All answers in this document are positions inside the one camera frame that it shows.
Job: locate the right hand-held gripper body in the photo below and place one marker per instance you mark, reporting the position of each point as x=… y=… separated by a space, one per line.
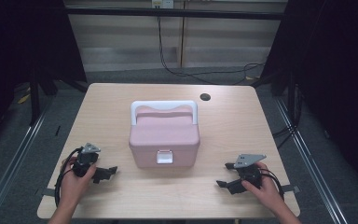
x=248 y=172

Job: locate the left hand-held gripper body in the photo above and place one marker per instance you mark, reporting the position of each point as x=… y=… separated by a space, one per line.
x=85 y=161

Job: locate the pink lunch box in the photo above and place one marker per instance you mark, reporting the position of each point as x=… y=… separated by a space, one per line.
x=164 y=137

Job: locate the person's right hand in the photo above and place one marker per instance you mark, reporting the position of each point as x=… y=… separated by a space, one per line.
x=268 y=189

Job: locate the person's left hand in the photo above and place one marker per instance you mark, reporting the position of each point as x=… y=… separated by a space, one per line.
x=74 y=186

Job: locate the small black floor strip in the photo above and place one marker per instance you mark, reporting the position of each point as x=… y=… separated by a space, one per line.
x=57 y=130

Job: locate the grey tape piece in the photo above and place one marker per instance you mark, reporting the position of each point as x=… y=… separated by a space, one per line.
x=290 y=188
x=50 y=192

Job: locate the dark round table grommet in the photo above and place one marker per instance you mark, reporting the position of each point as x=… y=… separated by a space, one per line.
x=205 y=96

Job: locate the black metal stand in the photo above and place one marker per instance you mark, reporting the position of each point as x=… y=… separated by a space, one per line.
x=34 y=102
x=292 y=99

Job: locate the yellow paper scrap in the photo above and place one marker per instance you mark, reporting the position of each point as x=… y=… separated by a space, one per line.
x=23 y=99
x=251 y=77

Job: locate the black curtain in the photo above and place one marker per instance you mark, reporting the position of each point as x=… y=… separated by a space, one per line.
x=12 y=46
x=338 y=62

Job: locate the black horizontal bar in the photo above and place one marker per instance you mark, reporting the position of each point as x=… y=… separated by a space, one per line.
x=167 y=13

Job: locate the aluminium floor rail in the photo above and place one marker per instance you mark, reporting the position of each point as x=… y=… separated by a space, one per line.
x=12 y=163
x=312 y=169

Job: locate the white wall outlet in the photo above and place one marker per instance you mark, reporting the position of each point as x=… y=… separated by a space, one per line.
x=162 y=3

